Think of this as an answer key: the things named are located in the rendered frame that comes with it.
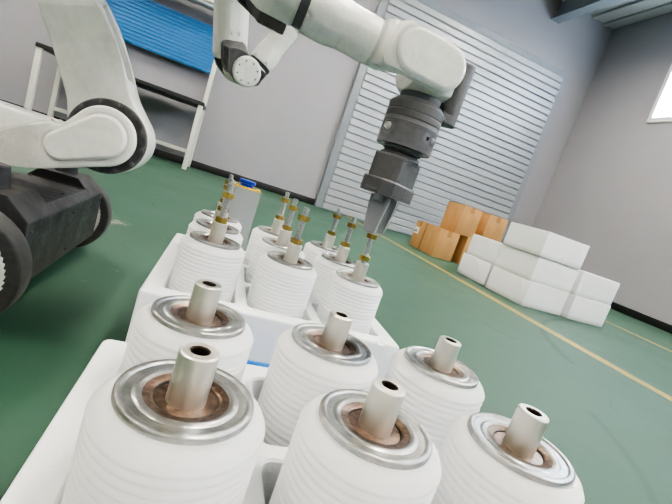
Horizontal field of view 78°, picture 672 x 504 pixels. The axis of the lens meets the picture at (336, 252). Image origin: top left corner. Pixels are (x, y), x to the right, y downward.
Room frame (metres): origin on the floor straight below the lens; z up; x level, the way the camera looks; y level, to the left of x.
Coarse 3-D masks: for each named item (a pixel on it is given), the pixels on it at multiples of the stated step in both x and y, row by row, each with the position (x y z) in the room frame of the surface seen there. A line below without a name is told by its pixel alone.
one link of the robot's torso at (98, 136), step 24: (0, 120) 0.76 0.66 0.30; (24, 120) 0.77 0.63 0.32; (48, 120) 0.78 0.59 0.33; (72, 120) 0.76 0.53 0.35; (96, 120) 0.77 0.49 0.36; (120, 120) 0.79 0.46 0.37; (0, 144) 0.76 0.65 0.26; (24, 144) 0.75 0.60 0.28; (48, 144) 0.75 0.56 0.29; (72, 144) 0.76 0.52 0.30; (96, 144) 0.77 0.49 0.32; (120, 144) 0.78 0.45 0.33
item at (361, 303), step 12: (336, 276) 0.66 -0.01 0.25; (324, 288) 0.67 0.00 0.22; (336, 288) 0.64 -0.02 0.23; (348, 288) 0.63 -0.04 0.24; (360, 288) 0.64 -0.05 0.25; (372, 288) 0.65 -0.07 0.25; (324, 300) 0.66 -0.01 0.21; (336, 300) 0.64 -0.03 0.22; (348, 300) 0.63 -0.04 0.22; (360, 300) 0.64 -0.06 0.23; (372, 300) 0.65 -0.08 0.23; (324, 312) 0.65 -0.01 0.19; (348, 312) 0.63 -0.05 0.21; (360, 312) 0.64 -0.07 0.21; (372, 312) 0.65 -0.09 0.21; (360, 324) 0.64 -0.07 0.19
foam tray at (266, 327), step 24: (168, 264) 0.65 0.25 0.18; (144, 288) 0.52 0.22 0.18; (240, 288) 0.65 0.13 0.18; (240, 312) 0.56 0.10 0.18; (264, 312) 0.58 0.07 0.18; (312, 312) 0.66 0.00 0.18; (264, 336) 0.57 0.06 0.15; (360, 336) 0.62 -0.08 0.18; (384, 336) 0.66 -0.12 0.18; (264, 360) 0.57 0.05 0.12; (384, 360) 0.63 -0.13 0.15
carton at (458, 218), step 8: (448, 208) 4.53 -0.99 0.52; (456, 208) 4.40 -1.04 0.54; (464, 208) 4.30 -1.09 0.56; (472, 208) 4.33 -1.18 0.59; (448, 216) 4.48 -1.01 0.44; (456, 216) 4.35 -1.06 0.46; (464, 216) 4.31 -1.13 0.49; (472, 216) 4.34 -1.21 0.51; (480, 216) 4.37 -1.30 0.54; (440, 224) 4.57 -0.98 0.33; (448, 224) 4.43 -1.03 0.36; (456, 224) 4.31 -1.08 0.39; (464, 224) 4.32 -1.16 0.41; (472, 224) 4.35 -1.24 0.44; (456, 232) 4.30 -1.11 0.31; (464, 232) 4.33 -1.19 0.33; (472, 232) 4.36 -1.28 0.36
